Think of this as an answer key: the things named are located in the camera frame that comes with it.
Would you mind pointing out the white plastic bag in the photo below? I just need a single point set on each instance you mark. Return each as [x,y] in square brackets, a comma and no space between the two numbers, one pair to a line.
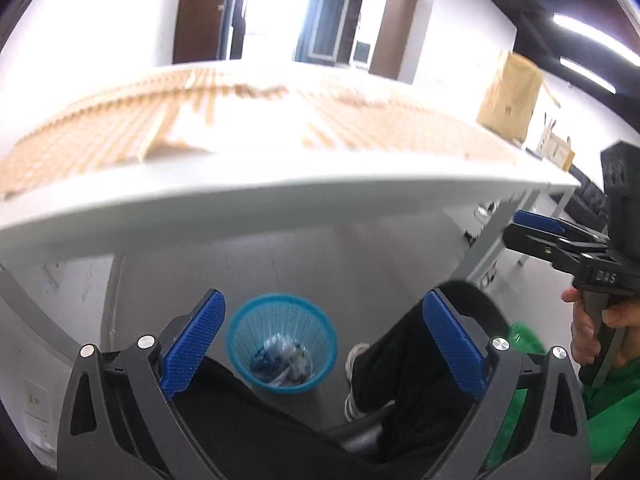
[297,367]

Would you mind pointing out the brown cardboard box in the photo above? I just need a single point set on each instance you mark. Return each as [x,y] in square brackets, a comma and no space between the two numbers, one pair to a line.
[512,95]

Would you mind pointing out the person's right hand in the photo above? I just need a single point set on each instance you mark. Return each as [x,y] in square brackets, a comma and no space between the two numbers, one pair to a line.
[580,330]

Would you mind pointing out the blue waste basket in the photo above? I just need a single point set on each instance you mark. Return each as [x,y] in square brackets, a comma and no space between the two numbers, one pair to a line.
[282,320]

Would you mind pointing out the white table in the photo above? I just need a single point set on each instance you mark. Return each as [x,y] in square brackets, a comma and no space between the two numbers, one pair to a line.
[300,190]

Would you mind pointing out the white wall socket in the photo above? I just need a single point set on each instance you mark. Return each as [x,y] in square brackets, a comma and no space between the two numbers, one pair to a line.
[37,400]

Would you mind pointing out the black sofa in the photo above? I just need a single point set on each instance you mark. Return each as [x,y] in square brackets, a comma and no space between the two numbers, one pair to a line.
[590,200]

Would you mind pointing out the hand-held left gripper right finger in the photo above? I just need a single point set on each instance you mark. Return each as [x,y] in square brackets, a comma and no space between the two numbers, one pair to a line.
[452,345]

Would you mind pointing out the person's right shoe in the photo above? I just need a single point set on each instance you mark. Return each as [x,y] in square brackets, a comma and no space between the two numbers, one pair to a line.
[356,360]

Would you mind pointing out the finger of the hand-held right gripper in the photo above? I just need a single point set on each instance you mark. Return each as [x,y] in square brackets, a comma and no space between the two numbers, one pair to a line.
[540,245]
[535,220]

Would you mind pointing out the brown cabinet with glass doors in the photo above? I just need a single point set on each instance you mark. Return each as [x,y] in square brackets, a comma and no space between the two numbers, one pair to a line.
[390,30]

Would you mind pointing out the small cardboard box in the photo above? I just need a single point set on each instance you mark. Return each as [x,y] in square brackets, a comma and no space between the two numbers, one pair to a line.
[557,147]

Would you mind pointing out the ceiling light strip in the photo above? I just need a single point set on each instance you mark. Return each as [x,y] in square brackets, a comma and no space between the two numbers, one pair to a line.
[587,74]
[595,27]

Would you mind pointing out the person's right forearm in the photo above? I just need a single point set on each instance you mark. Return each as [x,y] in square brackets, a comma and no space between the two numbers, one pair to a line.
[615,410]

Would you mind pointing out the bright balcony window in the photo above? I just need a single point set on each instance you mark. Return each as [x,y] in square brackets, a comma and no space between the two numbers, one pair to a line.
[275,5]

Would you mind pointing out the person's left leg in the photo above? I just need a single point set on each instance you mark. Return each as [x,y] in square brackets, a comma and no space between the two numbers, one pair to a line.
[260,435]

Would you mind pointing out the person's green jacket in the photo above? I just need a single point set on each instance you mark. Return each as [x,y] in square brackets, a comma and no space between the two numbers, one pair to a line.
[525,337]

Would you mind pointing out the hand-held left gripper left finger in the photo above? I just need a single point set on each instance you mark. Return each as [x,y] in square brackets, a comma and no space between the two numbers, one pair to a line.
[192,345]

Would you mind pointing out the grey framed glass door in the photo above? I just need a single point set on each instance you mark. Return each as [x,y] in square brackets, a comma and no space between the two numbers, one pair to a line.
[327,25]

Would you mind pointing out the blue plastic bag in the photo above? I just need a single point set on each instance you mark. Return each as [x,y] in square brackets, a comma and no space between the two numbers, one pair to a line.
[265,357]

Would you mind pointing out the yellow checkered tablecloth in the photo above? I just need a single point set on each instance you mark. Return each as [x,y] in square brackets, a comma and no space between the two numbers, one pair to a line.
[250,120]

